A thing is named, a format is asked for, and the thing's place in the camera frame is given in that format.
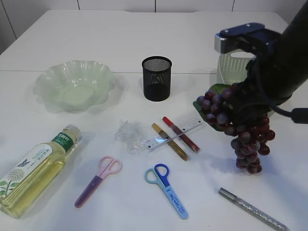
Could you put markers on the yellow tea bottle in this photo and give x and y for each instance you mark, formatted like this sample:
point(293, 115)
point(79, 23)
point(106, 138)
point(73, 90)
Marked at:
point(23, 184)

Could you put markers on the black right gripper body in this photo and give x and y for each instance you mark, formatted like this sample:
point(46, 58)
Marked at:
point(250, 99)

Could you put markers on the silver glitter pen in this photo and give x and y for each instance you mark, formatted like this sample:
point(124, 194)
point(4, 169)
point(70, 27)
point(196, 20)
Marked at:
point(252, 210)

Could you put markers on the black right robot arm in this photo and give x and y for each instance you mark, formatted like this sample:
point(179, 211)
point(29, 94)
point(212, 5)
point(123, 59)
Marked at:
point(279, 68)

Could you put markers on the blue scissors with cover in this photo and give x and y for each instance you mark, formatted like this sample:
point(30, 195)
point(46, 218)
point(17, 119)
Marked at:
point(164, 185)

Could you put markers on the silver blue right wrist camera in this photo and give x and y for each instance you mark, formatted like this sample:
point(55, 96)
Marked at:
point(251, 37)

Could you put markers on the clear plastic ruler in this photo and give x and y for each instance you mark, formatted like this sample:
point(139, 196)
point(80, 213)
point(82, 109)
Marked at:
point(187, 126)

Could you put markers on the green woven plastic basket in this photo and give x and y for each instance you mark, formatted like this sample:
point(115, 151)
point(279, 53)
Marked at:
point(232, 67)

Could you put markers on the red glitter pen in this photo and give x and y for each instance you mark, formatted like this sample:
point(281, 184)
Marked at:
point(182, 136)

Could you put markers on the clear plastic sheet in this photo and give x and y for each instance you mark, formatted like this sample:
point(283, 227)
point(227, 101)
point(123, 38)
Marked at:
point(132, 136)

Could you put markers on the purple artificial grape bunch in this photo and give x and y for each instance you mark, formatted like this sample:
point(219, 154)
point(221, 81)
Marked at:
point(250, 139)

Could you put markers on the black mesh pen holder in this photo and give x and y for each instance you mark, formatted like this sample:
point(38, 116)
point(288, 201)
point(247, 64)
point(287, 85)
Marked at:
point(156, 78)

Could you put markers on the pink purple scissors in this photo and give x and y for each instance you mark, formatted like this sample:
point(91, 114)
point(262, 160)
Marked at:
point(107, 166)

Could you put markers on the pale green wavy plate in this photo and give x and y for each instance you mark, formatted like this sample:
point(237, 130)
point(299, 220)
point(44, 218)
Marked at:
point(75, 85)

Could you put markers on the gold glitter pen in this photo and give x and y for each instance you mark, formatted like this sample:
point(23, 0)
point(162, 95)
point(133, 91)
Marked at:
point(170, 142)

